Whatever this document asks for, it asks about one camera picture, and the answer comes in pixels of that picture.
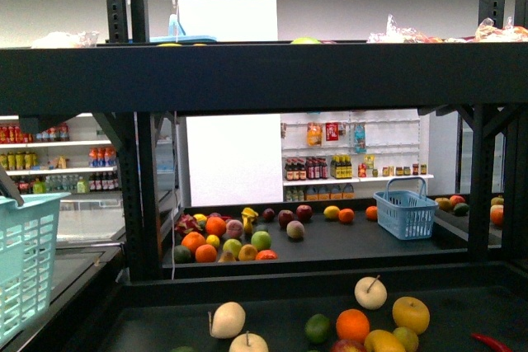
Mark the white product display shelf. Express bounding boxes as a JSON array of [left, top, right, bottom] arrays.
[[280, 109, 433, 202]]

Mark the dark red apple far shelf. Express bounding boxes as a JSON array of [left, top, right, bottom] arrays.
[[295, 204, 313, 223]]

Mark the green apple on far shelf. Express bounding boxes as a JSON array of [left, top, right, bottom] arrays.
[[251, 231, 271, 251]]

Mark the green apple on shelf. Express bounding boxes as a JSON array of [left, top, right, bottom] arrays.
[[290, 37, 321, 45], [251, 231, 271, 251]]

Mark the orange on far shelf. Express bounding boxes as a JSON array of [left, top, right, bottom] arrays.
[[205, 216, 227, 237]]

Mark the yellow lemon far shelf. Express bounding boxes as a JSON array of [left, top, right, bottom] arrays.
[[323, 205, 341, 221]]

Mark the green apple on top shelf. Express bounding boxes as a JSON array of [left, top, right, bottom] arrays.
[[290, 37, 321, 45]]

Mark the blue tray on top shelf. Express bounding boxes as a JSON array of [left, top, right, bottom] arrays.
[[148, 13, 217, 44]]

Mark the blue basket on far shelf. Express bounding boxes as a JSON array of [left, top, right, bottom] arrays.
[[373, 176, 438, 241]]

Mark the beverage shelf at left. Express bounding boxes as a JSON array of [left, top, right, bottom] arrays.
[[1, 113, 120, 195]]

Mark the black metal shelf rack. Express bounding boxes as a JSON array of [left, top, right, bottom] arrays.
[[1, 0, 527, 351]]

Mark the pink dragon fruit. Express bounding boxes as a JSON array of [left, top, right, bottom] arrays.
[[174, 214, 202, 237]]

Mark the white pear with stem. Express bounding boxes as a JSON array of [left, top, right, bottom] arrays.
[[354, 275, 388, 310]]

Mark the green lime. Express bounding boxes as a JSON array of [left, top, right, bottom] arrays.
[[304, 313, 331, 345]]

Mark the orange fruit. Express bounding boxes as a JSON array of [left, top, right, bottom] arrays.
[[336, 308, 370, 344]]

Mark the glass freezer chest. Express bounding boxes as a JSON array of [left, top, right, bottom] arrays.
[[0, 197, 127, 352]]

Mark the yellow apple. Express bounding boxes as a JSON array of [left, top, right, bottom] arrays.
[[392, 296, 431, 336]]

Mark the yellow mango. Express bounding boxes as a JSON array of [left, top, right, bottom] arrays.
[[364, 330, 406, 352]]

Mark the light blue shopping basket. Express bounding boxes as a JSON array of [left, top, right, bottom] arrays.
[[1, 192, 70, 345]]

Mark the red chili pepper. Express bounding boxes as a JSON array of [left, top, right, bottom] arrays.
[[471, 333, 512, 352]]

